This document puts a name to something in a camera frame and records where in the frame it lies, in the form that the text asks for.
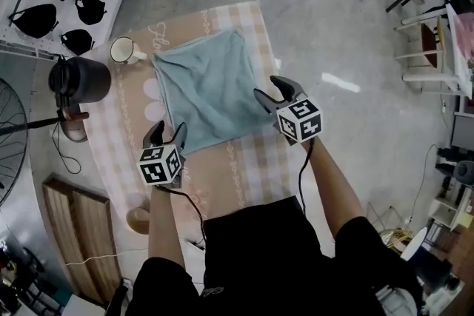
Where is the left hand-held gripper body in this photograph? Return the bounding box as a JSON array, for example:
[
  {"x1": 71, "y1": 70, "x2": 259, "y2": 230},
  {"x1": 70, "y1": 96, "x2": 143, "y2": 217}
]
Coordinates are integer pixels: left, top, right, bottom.
[{"x1": 136, "y1": 138, "x2": 187, "y2": 191}]

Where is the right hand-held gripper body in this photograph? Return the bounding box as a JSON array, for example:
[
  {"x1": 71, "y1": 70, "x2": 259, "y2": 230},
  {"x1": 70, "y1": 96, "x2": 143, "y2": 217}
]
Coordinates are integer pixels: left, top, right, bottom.
[{"x1": 271, "y1": 92, "x2": 324, "y2": 147}]

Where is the light blue towel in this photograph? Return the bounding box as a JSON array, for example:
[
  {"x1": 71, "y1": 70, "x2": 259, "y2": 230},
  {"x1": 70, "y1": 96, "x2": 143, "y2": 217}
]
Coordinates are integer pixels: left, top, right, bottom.
[{"x1": 150, "y1": 29, "x2": 278, "y2": 156}]

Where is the person's left forearm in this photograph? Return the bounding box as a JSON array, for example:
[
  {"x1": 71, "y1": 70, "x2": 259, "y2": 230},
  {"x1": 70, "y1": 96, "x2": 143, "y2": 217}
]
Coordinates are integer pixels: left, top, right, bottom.
[{"x1": 147, "y1": 184, "x2": 187, "y2": 270}]

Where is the person's right forearm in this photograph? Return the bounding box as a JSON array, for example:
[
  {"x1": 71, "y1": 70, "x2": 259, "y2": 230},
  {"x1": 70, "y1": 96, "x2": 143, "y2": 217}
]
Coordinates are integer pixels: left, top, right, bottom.
[{"x1": 302, "y1": 138, "x2": 367, "y2": 238}]

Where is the tan bowl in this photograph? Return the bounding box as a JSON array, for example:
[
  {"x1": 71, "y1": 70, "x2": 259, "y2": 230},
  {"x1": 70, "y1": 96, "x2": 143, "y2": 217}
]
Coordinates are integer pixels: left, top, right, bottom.
[{"x1": 125, "y1": 206, "x2": 152, "y2": 234}]

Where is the floral beige tablecloth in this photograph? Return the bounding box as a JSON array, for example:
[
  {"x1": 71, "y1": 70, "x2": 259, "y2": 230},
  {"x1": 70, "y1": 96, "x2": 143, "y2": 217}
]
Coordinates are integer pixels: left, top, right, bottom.
[{"x1": 79, "y1": 0, "x2": 299, "y2": 234}]

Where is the black floor fan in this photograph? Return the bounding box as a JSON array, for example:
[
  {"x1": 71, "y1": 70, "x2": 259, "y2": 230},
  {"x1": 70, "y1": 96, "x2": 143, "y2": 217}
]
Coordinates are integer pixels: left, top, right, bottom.
[{"x1": 0, "y1": 77, "x2": 90, "y2": 208}]

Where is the dark grey kettle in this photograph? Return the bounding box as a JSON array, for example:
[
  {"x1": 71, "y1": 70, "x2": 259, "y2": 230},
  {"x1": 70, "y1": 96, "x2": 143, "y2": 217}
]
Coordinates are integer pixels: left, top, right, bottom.
[{"x1": 47, "y1": 54, "x2": 113, "y2": 122}]

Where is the white enamel mug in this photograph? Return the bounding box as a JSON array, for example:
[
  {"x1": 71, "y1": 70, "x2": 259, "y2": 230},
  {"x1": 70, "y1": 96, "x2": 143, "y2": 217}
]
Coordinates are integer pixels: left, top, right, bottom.
[{"x1": 110, "y1": 36, "x2": 149, "y2": 66}]

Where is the wooden pallet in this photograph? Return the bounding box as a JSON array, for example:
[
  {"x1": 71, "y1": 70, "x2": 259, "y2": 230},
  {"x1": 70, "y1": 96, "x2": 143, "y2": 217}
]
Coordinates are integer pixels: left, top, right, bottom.
[{"x1": 41, "y1": 175, "x2": 124, "y2": 305}]

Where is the white wooden stool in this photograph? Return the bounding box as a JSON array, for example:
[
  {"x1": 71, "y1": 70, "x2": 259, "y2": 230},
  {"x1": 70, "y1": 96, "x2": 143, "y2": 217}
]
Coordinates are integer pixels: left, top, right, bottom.
[{"x1": 393, "y1": 9, "x2": 466, "y2": 95}]

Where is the person's black clothing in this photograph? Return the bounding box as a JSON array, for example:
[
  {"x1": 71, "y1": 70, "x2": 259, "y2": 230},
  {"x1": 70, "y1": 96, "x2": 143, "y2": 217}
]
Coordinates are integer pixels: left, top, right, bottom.
[{"x1": 124, "y1": 195, "x2": 424, "y2": 316}]

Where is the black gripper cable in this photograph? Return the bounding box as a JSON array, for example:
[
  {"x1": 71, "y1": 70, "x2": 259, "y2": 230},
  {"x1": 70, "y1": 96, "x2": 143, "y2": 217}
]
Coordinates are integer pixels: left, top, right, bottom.
[
  {"x1": 157, "y1": 184, "x2": 207, "y2": 251},
  {"x1": 297, "y1": 136, "x2": 316, "y2": 215}
]

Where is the black fan cable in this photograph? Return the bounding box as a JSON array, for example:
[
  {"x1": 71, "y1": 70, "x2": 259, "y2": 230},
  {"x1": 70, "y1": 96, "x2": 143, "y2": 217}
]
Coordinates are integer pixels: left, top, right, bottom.
[{"x1": 50, "y1": 121, "x2": 82, "y2": 175}]

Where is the white cord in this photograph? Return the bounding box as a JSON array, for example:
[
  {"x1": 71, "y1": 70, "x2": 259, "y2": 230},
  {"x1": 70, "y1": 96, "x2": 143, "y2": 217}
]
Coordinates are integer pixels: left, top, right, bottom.
[{"x1": 64, "y1": 246, "x2": 150, "y2": 267}]

